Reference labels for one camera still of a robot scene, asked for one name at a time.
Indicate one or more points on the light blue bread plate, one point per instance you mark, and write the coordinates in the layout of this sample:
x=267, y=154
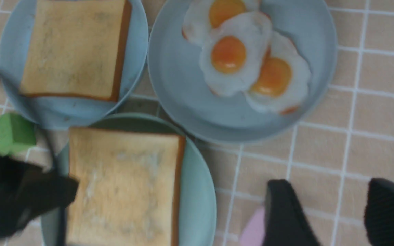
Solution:
x=64, y=112

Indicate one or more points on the checkered peach tablecloth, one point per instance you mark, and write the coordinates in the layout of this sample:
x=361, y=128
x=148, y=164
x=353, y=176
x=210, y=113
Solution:
x=329, y=157

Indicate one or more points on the fried egg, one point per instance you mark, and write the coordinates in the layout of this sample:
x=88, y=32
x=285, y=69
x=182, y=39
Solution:
x=282, y=86
x=204, y=15
x=233, y=53

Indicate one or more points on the toast slice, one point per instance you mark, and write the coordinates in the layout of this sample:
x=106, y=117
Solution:
x=77, y=49
x=129, y=188

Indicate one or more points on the pink cube block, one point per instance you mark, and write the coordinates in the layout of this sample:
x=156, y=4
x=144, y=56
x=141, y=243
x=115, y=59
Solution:
x=254, y=232

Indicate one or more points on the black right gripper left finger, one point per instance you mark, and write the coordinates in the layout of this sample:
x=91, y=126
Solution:
x=284, y=220

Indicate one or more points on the green cube block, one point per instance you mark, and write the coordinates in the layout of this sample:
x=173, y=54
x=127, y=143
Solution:
x=17, y=134

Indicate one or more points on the grey-blue egg plate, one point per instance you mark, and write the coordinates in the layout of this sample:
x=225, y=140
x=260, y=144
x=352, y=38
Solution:
x=172, y=63

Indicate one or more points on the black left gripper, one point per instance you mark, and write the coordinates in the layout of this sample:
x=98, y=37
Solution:
x=27, y=191

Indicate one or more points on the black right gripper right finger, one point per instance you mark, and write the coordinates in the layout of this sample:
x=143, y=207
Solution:
x=379, y=212

